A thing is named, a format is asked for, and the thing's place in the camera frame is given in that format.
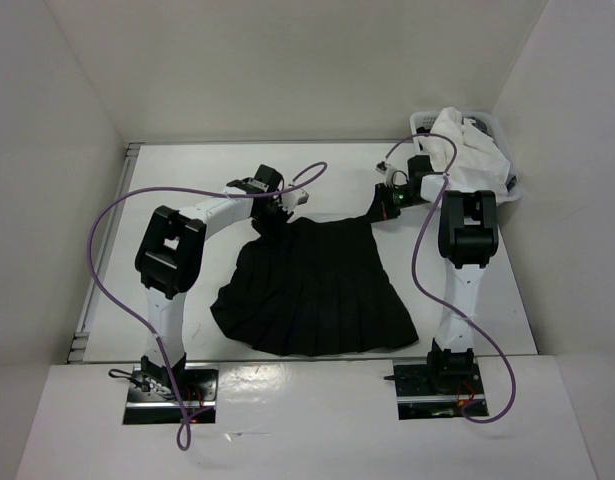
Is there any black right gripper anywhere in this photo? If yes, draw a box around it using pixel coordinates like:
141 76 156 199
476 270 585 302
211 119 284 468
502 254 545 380
363 182 427 224

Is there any black pleated skirt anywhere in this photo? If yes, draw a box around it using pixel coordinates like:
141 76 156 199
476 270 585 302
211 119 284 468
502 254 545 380
210 216 419 357

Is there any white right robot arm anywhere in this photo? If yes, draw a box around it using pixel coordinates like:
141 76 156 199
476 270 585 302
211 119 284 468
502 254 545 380
367 155 499 394

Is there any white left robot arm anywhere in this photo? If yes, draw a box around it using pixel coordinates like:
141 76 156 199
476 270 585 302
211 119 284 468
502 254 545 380
135 165 309 400

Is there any white plastic basket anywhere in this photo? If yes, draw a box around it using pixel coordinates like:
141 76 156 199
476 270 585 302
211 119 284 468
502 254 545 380
410 108 521 204

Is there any white crumpled skirt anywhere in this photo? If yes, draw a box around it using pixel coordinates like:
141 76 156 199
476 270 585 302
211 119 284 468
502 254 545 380
431 107 511 197

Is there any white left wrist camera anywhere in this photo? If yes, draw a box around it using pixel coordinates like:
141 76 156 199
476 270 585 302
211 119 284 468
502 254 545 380
280 189 309 212

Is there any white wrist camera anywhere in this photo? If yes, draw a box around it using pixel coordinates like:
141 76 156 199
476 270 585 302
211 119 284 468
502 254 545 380
375 160 394 178
280 189 309 212

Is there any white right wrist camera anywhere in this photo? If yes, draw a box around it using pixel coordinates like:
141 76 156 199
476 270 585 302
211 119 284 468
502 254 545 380
375 160 394 178

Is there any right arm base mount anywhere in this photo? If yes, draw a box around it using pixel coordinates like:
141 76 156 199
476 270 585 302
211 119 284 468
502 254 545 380
384 362 489 420

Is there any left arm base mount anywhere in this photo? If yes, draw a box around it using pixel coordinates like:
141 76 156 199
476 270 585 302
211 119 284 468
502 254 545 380
108 366 219 425

